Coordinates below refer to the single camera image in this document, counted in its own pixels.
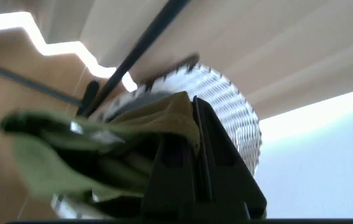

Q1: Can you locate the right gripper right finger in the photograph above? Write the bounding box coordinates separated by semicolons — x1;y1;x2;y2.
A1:
191;95;268;220

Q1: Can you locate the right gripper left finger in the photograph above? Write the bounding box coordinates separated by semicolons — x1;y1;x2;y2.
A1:
140;133;196;220

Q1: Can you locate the green garment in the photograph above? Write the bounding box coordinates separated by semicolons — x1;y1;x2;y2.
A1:
0;91;202;206

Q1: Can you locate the white laundry basket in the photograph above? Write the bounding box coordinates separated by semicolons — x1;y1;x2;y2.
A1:
50;54;263;220

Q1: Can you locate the black clothes rack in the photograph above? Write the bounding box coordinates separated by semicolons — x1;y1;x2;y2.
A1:
0;0;191;130

